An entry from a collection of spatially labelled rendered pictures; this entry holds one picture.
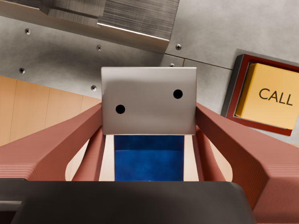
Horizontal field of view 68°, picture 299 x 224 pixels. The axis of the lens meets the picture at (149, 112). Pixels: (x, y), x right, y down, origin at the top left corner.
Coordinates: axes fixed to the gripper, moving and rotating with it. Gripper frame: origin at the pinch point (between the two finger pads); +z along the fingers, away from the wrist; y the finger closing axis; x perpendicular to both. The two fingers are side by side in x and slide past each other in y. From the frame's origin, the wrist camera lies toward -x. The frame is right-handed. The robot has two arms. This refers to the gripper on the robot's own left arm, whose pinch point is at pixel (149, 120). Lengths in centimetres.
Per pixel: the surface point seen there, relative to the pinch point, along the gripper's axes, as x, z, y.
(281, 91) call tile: 4.2, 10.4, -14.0
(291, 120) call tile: 6.9, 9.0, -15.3
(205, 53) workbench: 2.2, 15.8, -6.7
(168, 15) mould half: -3.6, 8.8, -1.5
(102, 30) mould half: -1.9, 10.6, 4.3
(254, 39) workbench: 0.7, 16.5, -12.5
